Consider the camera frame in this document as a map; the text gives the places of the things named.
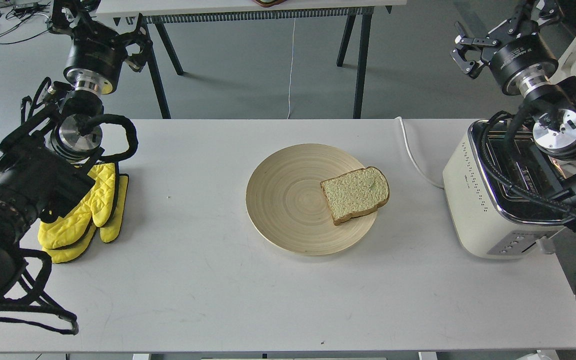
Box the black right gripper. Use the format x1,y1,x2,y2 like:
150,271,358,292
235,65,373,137
450,0,563,97

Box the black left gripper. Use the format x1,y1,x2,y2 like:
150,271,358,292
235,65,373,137
46,0,153,95

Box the slice of bread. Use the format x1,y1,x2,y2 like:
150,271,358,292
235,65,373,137
320,166,390,226

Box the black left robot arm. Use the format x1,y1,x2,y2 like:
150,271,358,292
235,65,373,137
0,0,153,335

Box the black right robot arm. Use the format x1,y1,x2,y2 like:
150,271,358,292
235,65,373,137
442,0,576,260

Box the cream white toaster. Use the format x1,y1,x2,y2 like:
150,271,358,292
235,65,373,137
442,120,563,260

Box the background table black legs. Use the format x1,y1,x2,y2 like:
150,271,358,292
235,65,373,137
95,0,409,120

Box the yellow oven mitt upper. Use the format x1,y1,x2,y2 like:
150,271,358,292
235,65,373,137
38,162,119,250

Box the yellow oven mitt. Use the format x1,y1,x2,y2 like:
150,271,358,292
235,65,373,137
38,173,130,264
38,162,119,250

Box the brown object on back table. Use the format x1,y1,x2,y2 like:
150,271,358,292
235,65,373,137
253,0,286,8

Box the yellow oven mitt lower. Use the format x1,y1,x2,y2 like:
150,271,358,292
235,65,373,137
38,173,130,264

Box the round wooden plate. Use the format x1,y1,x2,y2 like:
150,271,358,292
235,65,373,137
246,143,377,256

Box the cables and adapters on floor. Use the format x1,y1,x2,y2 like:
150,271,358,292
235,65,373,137
0,0,54,53

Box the white toaster power cable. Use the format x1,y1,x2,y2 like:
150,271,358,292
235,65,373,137
394,116,445,190

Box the thin white hanging cable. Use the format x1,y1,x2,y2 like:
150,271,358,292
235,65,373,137
286,18,297,120

